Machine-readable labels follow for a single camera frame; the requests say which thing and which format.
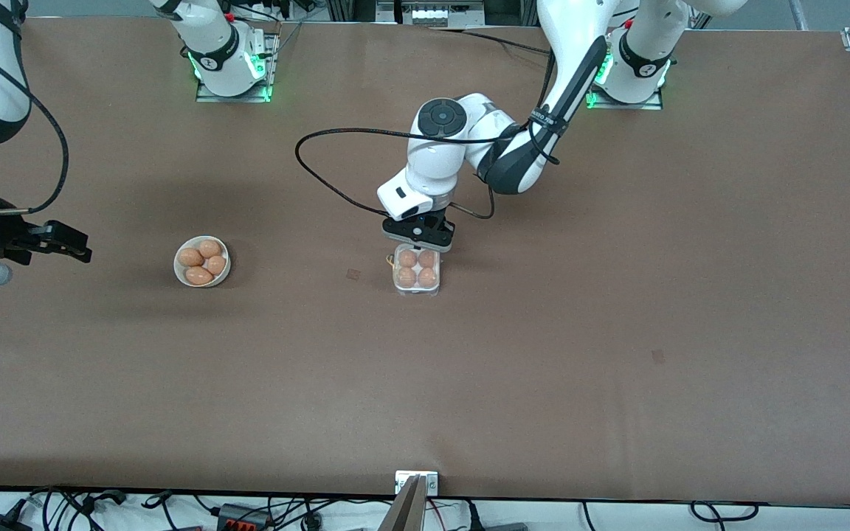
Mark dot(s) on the black power adapter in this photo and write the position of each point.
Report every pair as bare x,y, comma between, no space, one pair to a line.
1,522

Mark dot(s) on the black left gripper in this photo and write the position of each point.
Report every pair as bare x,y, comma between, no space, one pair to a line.
434,219

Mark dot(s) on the white power strip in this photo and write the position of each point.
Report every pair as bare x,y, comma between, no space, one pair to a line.
432,13

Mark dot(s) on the clear plastic egg carton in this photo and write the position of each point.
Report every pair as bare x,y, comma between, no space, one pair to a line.
416,290

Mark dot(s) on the connector with orange levers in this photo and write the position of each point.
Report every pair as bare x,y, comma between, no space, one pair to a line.
244,516

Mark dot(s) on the white bowl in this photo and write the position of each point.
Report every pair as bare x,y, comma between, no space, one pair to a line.
178,268

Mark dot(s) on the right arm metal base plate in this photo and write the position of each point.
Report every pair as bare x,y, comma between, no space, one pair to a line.
233,99

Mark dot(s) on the small metal mount bracket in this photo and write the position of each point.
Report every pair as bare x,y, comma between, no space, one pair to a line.
432,483

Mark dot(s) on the aluminium camera post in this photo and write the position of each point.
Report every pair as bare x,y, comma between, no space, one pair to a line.
406,512

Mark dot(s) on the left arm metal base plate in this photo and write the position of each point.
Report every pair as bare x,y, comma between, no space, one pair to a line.
624,106

